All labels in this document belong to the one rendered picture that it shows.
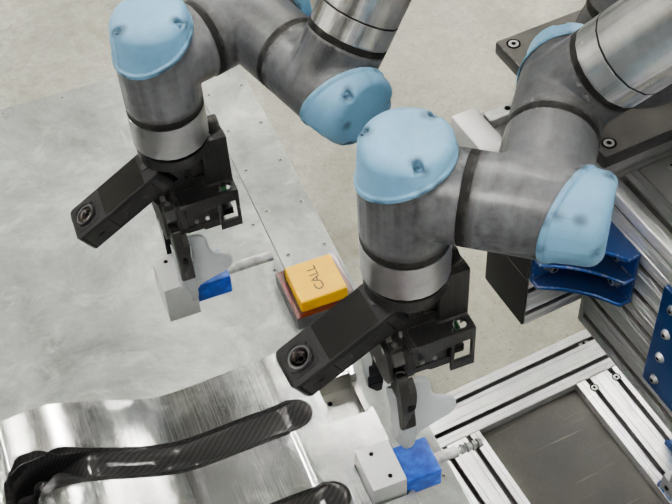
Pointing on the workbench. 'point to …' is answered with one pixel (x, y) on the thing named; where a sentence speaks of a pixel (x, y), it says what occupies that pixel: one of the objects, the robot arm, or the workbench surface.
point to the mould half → (345, 434)
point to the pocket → (344, 397)
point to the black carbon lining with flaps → (164, 458)
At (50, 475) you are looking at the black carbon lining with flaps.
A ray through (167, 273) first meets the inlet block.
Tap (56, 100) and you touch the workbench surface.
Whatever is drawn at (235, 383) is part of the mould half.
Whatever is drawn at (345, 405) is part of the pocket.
